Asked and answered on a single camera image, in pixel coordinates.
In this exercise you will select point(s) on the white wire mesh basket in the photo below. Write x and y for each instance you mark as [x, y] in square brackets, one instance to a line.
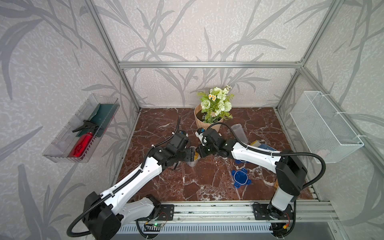
[322, 126]

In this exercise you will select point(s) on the white blue dotted work glove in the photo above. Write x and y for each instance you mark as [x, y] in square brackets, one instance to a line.
[262, 145]

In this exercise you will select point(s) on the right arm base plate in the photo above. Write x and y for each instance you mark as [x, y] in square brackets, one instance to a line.
[267, 212]

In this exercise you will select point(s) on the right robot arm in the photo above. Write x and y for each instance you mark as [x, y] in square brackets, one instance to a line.
[287, 166]

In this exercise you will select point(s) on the green white artificial flowers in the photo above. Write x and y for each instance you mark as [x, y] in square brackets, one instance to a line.
[216, 105]

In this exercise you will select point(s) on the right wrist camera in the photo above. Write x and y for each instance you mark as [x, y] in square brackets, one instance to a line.
[199, 134]

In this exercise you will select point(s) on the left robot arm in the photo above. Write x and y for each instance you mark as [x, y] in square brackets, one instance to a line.
[105, 213]

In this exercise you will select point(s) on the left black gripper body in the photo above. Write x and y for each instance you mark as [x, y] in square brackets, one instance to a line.
[185, 155]

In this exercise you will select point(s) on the aluminium front rail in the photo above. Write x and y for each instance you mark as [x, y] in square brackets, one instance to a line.
[307, 211]

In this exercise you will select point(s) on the blue-lidded clear kit cup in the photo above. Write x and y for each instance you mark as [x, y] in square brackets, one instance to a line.
[195, 158]
[240, 133]

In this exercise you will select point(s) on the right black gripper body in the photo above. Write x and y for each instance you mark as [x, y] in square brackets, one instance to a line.
[203, 151]

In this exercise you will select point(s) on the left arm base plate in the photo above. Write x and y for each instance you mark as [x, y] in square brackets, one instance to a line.
[163, 212]

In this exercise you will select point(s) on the blue cup lid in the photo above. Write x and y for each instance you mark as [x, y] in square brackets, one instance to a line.
[240, 178]

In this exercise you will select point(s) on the clear plastic wall tray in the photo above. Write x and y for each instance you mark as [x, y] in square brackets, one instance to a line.
[60, 148]

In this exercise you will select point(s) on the red spray bottle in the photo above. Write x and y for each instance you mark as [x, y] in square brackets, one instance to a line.
[81, 145]

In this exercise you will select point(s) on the pink item in basket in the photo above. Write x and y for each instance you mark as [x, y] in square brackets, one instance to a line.
[324, 154]

